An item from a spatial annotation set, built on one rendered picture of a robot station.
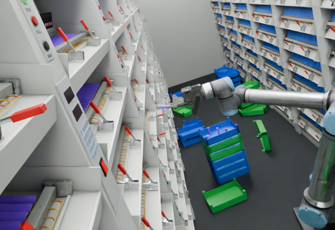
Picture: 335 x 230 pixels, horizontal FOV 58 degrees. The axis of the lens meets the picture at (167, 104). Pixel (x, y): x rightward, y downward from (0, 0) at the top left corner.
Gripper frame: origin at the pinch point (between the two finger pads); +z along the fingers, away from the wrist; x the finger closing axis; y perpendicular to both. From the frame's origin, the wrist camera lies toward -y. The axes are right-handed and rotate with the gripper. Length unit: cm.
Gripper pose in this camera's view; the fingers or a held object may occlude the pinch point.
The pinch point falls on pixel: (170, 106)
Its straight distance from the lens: 171.5
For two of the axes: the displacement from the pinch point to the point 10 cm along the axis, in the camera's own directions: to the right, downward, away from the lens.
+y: -3.1, -8.9, -3.3
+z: -9.5, 3.0, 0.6
